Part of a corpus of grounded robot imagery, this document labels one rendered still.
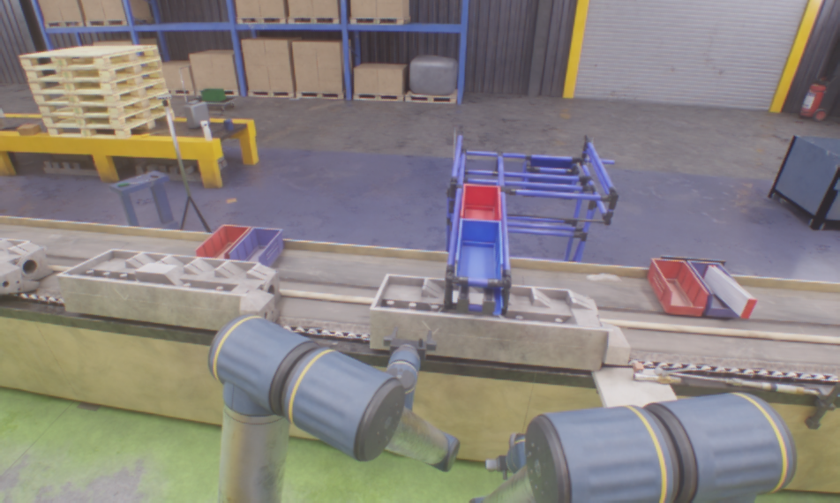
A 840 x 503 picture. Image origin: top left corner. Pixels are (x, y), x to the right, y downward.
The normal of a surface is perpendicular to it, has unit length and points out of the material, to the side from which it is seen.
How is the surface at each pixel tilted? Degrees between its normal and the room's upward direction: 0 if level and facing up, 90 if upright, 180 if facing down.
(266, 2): 90
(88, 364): 90
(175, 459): 0
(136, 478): 0
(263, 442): 79
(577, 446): 16
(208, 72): 90
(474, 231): 94
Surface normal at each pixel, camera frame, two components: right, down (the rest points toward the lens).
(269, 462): 0.64, 0.27
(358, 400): -0.17, -0.63
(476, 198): -0.13, 0.55
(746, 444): 0.07, -0.44
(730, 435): 0.05, -0.64
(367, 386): 0.00, -0.85
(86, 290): -0.12, 0.34
